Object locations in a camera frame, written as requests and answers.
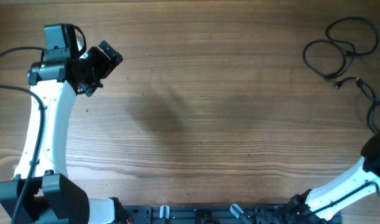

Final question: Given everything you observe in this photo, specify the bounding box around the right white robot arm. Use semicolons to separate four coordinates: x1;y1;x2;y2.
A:
283;133;380;223

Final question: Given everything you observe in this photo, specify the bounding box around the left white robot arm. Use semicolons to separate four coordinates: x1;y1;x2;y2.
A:
0;24;132;223

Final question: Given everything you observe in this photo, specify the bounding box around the thick black usb cable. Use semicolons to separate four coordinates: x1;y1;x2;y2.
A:
333;76;380;134

